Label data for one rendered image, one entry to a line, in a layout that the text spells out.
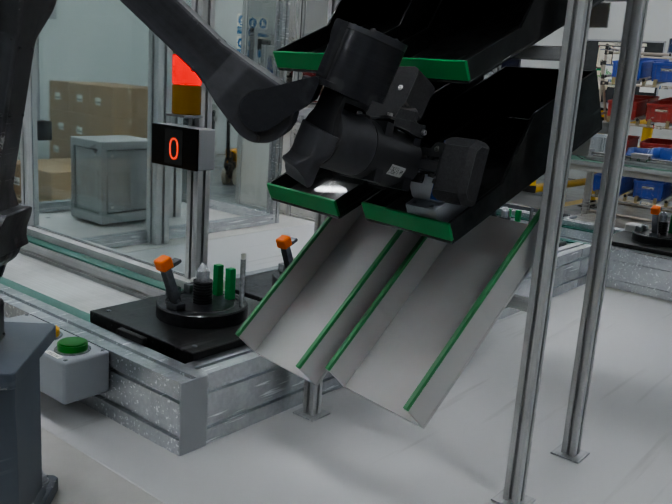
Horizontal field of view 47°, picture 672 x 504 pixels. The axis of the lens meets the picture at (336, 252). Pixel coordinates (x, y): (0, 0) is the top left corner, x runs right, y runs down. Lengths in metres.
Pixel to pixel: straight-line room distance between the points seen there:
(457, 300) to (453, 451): 0.26
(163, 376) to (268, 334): 0.14
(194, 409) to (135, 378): 0.10
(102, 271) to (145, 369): 0.56
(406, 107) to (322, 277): 0.35
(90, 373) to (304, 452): 0.30
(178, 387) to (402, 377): 0.29
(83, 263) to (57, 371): 0.58
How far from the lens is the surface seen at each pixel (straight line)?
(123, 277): 1.53
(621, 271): 2.08
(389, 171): 0.74
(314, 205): 0.91
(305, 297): 1.02
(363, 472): 1.02
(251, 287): 1.37
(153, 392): 1.04
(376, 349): 0.93
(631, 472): 1.14
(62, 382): 1.08
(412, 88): 0.75
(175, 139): 1.36
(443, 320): 0.91
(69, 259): 1.67
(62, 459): 1.05
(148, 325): 1.17
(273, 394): 1.13
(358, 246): 1.03
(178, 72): 1.36
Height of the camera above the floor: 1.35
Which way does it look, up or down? 13 degrees down
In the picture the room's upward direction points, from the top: 4 degrees clockwise
